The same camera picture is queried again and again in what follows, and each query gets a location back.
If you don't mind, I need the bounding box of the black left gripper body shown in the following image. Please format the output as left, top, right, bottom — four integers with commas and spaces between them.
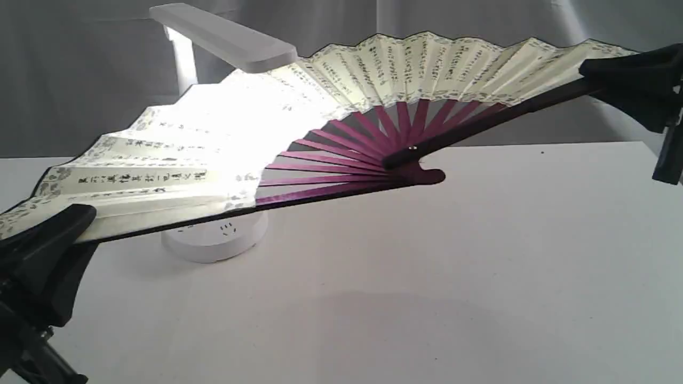
1, 279, 89, 383

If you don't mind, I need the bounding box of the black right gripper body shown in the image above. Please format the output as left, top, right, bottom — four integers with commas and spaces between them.
652, 80, 682, 185

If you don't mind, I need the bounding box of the paper folding fan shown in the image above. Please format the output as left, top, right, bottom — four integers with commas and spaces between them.
2, 31, 635, 242

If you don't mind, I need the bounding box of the white desk lamp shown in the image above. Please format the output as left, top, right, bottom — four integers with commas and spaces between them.
149, 1, 298, 264

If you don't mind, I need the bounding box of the grey backdrop curtain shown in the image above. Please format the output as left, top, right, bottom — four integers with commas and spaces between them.
1, 1, 682, 158

